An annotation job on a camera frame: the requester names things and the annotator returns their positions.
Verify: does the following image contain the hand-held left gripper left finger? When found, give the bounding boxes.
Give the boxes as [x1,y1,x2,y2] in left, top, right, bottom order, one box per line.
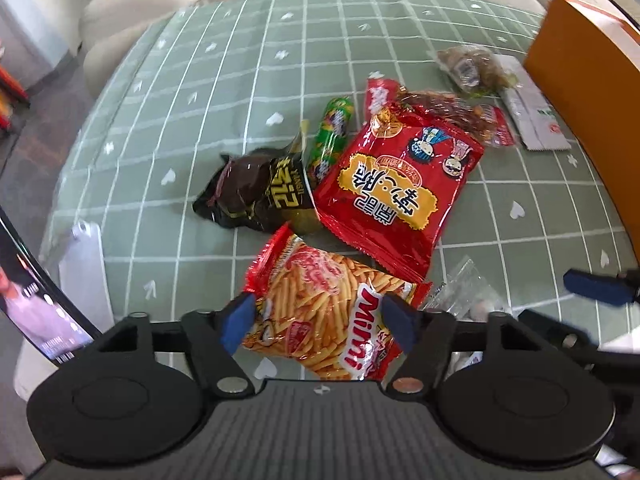
[92,292,258,398]

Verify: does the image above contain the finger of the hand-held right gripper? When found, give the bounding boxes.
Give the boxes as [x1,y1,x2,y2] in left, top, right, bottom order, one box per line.
[517,309,640,377]
[562,267,640,307]

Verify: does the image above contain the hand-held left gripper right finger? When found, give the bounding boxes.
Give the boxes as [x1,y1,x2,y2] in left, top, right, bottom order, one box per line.
[378,292,544,398]

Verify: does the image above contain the orange potato stick snack packet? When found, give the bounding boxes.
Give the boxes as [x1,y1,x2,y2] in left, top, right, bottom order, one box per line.
[241,224,433,382]

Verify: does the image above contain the orange cardboard box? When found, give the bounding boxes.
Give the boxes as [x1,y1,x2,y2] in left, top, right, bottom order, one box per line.
[523,0,640,256]

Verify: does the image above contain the clear packet of brown snack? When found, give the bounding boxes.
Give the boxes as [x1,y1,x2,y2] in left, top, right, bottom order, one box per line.
[436,45,518,96]

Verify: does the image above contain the clear plastic snack packet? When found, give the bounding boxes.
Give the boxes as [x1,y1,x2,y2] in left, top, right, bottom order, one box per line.
[420,256,513,376]

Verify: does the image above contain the black snack packet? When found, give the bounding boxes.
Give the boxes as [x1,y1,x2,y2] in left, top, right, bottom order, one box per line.
[192,141,321,235]

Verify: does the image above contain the large red snack packet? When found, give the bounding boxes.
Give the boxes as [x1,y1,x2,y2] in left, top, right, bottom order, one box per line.
[314,101,486,281]

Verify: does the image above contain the white snack packet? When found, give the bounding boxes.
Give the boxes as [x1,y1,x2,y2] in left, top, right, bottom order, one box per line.
[500,57,571,152]

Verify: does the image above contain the red-edged packet of brown snack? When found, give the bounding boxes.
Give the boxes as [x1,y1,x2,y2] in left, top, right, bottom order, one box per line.
[395,87,516,150]

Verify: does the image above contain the tablet with lit screen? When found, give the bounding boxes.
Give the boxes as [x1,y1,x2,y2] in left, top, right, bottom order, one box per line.
[0,205,103,366]

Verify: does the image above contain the green sausage stick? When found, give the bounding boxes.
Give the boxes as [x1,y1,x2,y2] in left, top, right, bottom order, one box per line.
[306,97,356,186]

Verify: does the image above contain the small red snack packet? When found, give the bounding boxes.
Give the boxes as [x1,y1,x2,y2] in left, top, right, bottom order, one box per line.
[365,77,401,121]

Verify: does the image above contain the green checked tablecloth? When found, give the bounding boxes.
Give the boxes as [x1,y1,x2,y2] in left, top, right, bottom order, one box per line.
[37,0,640,386]

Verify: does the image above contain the red stool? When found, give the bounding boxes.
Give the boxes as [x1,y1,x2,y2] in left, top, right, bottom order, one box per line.
[0,45,31,131]

